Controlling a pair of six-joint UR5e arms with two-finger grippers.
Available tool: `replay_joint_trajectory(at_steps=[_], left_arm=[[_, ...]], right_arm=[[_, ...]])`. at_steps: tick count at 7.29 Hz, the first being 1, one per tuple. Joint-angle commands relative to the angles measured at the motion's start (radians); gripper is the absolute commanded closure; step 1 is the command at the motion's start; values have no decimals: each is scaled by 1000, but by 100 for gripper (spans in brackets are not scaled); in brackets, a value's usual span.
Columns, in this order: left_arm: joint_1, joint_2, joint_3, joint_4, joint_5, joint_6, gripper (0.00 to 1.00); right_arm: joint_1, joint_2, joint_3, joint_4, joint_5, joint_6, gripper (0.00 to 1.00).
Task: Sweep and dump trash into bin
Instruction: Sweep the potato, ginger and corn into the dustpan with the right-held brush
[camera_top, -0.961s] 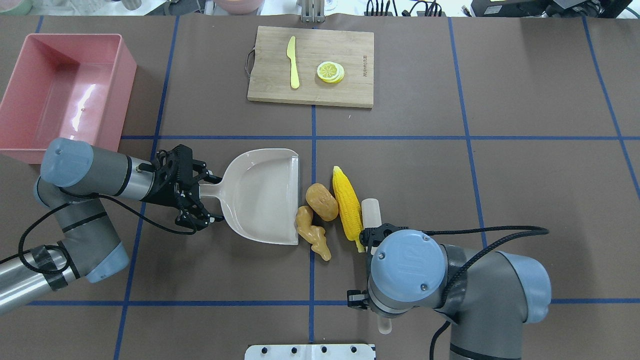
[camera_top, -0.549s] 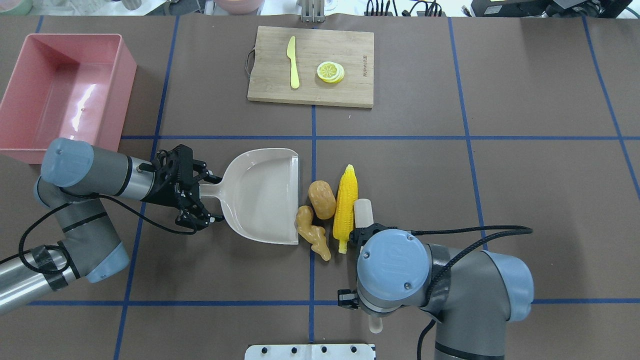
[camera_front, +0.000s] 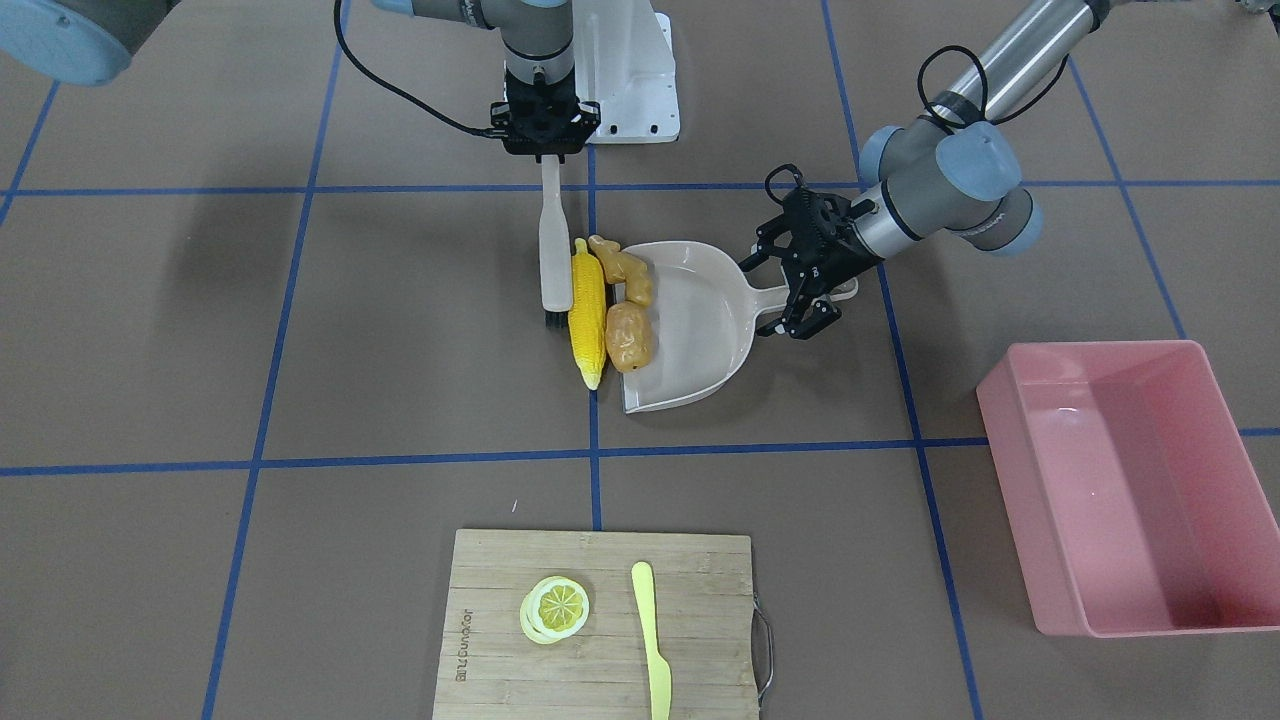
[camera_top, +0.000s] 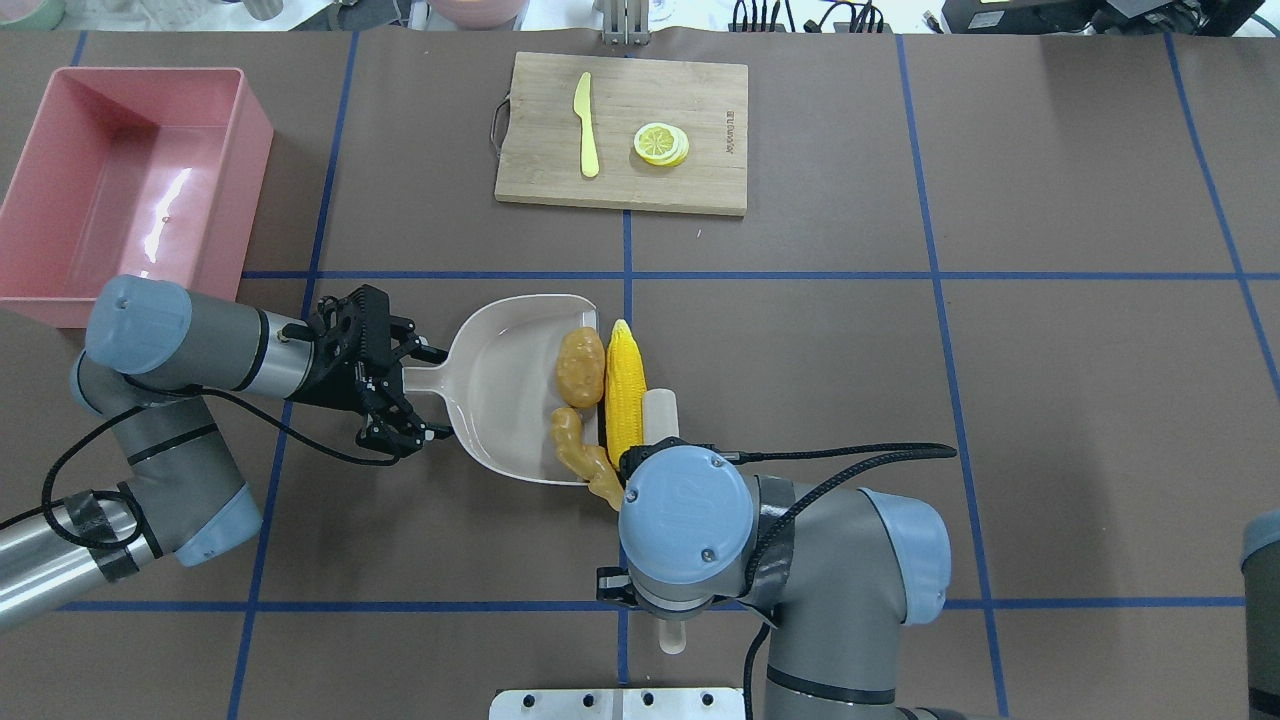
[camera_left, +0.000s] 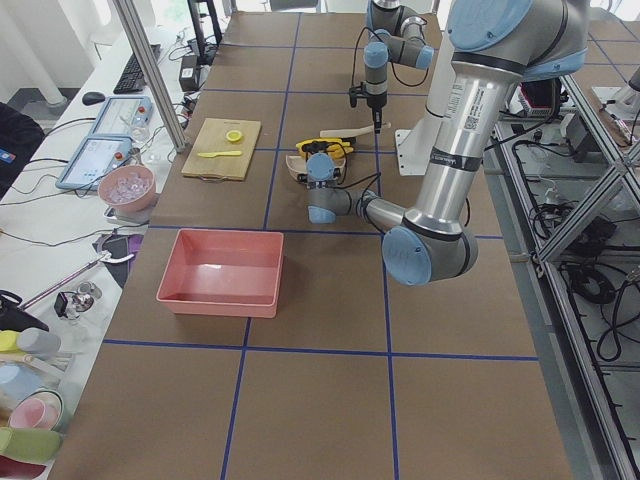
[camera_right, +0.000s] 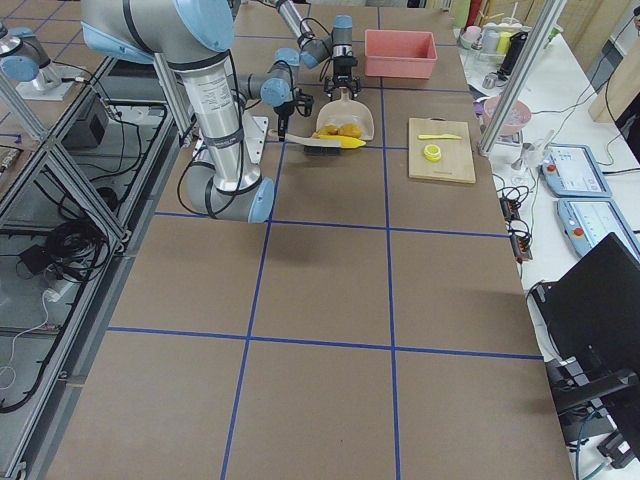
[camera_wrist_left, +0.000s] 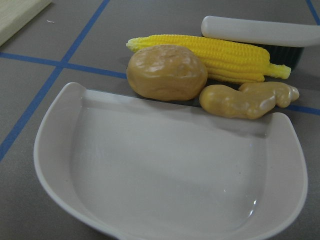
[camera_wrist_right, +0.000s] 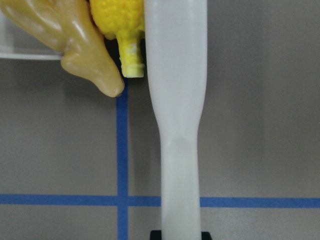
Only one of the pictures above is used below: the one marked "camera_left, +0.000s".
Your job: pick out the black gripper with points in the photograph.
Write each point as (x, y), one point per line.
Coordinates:
(375, 100)
(306, 178)

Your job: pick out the beige plastic dustpan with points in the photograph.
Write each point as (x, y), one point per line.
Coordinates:
(314, 164)

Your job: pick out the beige brush with black bristles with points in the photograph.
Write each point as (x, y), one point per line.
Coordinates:
(353, 132)

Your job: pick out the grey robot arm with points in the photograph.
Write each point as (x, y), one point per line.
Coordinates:
(397, 37)
(496, 46)

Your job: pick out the pink plastic bin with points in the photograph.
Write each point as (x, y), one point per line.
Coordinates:
(223, 273)

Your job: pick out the yellow plastic knife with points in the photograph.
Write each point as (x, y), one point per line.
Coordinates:
(215, 154)

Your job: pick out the yellow toy lemon slice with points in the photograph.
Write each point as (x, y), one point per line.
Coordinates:
(234, 136)

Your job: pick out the bamboo cutting board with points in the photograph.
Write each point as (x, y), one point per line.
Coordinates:
(211, 137)

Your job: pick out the black power adapter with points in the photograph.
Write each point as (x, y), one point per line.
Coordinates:
(189, 75)

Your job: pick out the pink bowl with clear pieces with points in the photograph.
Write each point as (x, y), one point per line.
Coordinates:
(128, 188)

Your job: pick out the blue teach pendant far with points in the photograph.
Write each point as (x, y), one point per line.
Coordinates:
(119, 113)

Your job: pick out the blue teach pendant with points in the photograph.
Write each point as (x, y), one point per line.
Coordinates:
(96, 156)
(119, 113)

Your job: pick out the black keyboard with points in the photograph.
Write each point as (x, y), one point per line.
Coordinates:
(132, 79)

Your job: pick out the blue teach pendant near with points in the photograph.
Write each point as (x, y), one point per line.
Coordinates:
(96, 156)

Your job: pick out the black computer mouse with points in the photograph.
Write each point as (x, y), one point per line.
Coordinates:
(92, 98)

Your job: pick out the pink cup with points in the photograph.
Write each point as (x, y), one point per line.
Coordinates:
(34, 413)

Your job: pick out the green cup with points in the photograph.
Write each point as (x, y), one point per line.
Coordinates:
(36, 446)

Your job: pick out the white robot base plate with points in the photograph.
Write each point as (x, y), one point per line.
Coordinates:
(412, 151)

